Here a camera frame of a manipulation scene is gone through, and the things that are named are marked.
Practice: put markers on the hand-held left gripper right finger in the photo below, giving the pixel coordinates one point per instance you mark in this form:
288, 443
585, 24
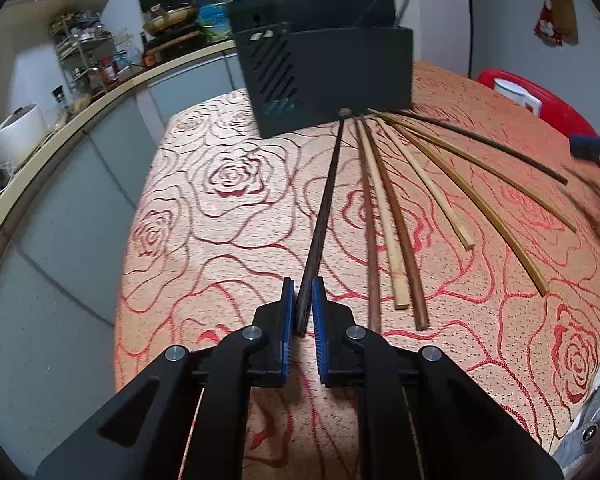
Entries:
318, 332

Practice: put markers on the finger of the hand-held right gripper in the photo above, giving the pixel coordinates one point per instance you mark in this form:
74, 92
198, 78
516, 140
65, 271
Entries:
587, 146

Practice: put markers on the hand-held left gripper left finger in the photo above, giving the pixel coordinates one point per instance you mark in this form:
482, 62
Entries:
289, 330

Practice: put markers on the black chopstick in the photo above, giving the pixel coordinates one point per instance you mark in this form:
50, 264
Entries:
505, 149

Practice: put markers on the olive bamboo chopstick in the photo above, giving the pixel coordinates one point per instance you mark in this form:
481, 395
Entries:
482, 208
505, 181

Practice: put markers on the dark brown chopstick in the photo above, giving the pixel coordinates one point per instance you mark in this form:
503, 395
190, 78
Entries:
371, 240

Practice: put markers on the dark wooden chopstick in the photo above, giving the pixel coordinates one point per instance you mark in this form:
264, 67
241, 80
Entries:
325, 210

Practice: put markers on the reddish brown chopstick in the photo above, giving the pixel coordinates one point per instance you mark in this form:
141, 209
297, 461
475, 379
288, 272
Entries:
402, 240

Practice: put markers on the black utensil holder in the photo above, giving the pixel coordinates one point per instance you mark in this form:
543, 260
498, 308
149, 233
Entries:
350, 70

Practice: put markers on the red plastic chair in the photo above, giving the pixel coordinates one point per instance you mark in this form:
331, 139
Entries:
560, 110

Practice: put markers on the white kettle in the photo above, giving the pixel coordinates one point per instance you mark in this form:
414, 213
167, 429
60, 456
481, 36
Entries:
510, 91

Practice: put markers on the grey chopstick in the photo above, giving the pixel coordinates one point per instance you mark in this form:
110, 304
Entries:
406, 0

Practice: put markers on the grey lower kitchen cabinets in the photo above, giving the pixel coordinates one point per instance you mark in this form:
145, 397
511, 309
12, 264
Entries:
70, 220

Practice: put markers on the beige kitchen countertop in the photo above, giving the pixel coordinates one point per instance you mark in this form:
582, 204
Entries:
5, 205

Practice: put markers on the pepper grinder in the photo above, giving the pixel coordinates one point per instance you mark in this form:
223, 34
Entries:
60, 100

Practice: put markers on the white rice cooker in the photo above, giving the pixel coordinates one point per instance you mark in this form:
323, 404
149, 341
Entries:
15, 135

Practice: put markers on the metal spice rack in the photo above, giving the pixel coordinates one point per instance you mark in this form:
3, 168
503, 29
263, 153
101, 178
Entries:
85, 50

